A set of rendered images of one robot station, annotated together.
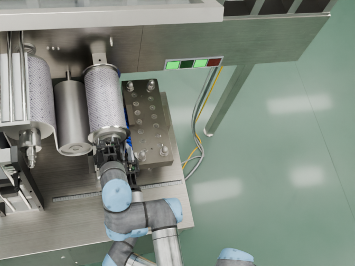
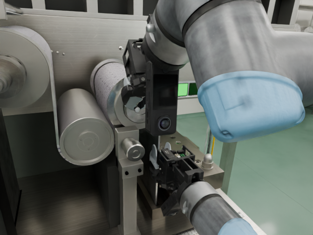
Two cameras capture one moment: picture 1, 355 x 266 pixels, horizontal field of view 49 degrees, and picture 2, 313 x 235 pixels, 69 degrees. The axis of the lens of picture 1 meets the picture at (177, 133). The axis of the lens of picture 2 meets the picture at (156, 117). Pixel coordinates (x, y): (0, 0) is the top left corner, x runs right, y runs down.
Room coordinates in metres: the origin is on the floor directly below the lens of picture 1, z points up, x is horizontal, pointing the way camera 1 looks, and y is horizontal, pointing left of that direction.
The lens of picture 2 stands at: (0.04, 0.11, 1.42)
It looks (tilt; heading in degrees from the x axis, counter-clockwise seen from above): 22 degrees down; 7
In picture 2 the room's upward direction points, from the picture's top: 3 degrees clockwise
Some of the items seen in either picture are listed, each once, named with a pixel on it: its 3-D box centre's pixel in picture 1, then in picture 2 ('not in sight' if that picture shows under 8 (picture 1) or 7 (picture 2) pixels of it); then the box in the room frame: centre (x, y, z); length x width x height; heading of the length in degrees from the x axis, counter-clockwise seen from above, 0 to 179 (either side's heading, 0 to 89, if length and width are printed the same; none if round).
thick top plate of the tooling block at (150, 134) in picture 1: (146, 122); (170, 152); (0.77, 0.14, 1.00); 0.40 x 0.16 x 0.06; 31
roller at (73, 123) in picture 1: (72, 117); (81, 121); (0.58, 0.38, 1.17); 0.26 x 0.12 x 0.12; 31
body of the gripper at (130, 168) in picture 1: (129, 177); (180, 175); (0.47, 0.11, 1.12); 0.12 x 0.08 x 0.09; 31
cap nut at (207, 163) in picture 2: (164, 150); (207, 160); (0.65, 0.02, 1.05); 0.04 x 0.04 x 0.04
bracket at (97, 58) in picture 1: (99, 59); not in sight; (0.79, 0.37, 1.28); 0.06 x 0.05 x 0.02; 31
